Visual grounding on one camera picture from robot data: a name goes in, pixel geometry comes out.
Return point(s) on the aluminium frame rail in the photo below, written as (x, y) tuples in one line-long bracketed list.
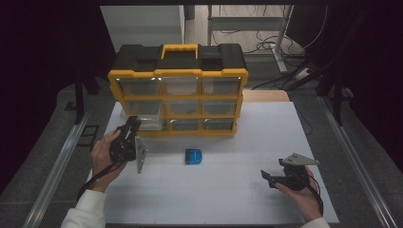
[(53, 177), (358, 164)]

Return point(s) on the white cabinet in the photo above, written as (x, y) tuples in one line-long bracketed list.
[(142, 27)]

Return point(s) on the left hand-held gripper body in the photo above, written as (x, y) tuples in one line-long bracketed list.
[(123, 148)]

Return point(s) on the person's left hand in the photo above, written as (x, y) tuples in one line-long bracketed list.
[(101, 161)]

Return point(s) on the dark curtain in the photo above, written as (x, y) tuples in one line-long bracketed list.
[(38, 79), (374, 79)]

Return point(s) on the yellow black drawer organizer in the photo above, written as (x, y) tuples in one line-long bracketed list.
[(177, 61)]

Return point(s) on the black floor frame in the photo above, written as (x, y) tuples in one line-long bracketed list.
[(88, 135)]

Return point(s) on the grid of clear drawers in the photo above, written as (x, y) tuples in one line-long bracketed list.
[(182, 107)]

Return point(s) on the white metal desk frame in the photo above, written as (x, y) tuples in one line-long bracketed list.
[(247, 23)]

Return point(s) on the person's right hand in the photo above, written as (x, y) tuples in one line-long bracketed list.
[(305, 201)]

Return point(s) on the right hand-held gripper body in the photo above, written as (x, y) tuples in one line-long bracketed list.
[(296, 179)]

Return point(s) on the black stand leg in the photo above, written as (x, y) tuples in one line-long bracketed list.
[(337, 101), (79, 101)]

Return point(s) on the clear plastic drawer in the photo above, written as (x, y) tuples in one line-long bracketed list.
[(152, 124)]

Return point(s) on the small blue plastic box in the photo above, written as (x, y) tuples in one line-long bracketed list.
[(193, 156)]

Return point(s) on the white power strip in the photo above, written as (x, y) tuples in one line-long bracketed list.
[(303, 73)]

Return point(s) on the wooden board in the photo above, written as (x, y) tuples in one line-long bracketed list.
[(266, 96)]

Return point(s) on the white table mat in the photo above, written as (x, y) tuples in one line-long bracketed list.
[(215, 190)]

